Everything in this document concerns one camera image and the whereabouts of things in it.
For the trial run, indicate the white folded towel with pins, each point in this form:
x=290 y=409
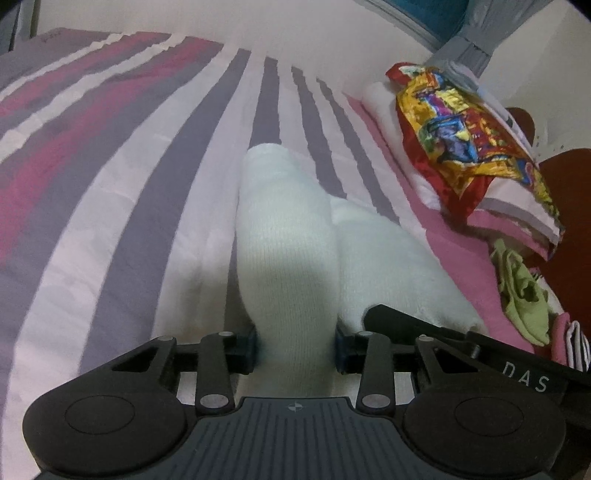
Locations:
x=383 y=134

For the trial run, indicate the colourful red yellow printed cloth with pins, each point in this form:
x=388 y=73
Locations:
x=461 y=124

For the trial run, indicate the grey curtain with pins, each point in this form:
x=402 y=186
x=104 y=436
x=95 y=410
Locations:
x=466 y=41

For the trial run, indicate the pink striped folded cloth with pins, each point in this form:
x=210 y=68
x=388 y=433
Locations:
x=512 y=205

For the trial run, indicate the striped purple pink bed sheet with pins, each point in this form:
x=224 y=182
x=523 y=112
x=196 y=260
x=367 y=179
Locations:
x=138 y=184

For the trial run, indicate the window with white frame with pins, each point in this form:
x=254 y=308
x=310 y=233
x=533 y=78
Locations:
x=429 y=11

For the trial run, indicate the green garment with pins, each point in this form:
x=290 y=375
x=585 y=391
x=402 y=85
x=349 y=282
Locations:
x=521 y=290

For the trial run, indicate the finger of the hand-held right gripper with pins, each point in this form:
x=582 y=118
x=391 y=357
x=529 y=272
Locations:
x=406 y=323

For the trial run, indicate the white knitted garment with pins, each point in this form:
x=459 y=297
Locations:
x=286 y=254

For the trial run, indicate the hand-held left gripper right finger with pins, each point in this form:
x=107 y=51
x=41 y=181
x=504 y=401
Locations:
x=340 y=353

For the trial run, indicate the pink garment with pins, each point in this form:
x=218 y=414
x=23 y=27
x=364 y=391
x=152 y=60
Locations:
x=560 y=339

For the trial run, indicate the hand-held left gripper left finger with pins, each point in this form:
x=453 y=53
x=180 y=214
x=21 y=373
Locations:
x=249 y=353

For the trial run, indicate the dark red furniture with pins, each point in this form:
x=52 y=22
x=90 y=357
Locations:
x=568 y=184

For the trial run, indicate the white striped cloth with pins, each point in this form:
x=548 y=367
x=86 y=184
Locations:
x=579 y=346

